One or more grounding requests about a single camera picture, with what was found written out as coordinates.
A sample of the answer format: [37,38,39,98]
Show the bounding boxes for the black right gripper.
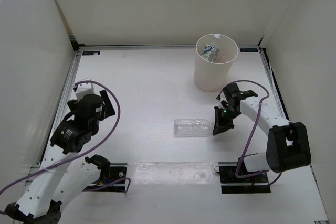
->
[213,105,240,136]

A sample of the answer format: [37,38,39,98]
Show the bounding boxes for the clear unlabeled plastic bottle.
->
[174,119,213,138]

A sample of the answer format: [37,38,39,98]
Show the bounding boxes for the clear bottle green white label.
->
[201,34,221,63]

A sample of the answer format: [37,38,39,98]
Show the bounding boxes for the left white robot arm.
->
[4,88,120,223]

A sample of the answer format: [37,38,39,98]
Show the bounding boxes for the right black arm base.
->
[217,166,271,194]

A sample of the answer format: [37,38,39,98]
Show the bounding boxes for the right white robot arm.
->
[212,82,311,182]

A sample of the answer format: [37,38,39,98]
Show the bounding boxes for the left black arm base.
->
[84,165,128,193]

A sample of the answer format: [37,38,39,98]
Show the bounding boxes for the white round bin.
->
[194,34,239,92]

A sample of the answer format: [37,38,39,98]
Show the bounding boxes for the black XDOF label left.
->
[82,51,100,56]

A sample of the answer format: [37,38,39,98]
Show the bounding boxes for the black xdof label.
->
[82,51,100,56]
[239,48,259,53]

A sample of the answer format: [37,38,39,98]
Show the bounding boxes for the black XDOF label right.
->
[239,48,259,53]

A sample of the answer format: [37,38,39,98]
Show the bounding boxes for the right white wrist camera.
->
[216,95,228,109]

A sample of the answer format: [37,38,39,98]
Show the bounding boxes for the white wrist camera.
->
[216,95,228,109]
[72,78,95,101]

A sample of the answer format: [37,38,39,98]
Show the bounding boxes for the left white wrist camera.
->
[72,78,95,101]

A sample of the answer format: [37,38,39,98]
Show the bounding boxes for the aluminium table frame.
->
[56,44,330,223]

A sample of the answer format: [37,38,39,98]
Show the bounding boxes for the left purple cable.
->
[0,81,131,214]

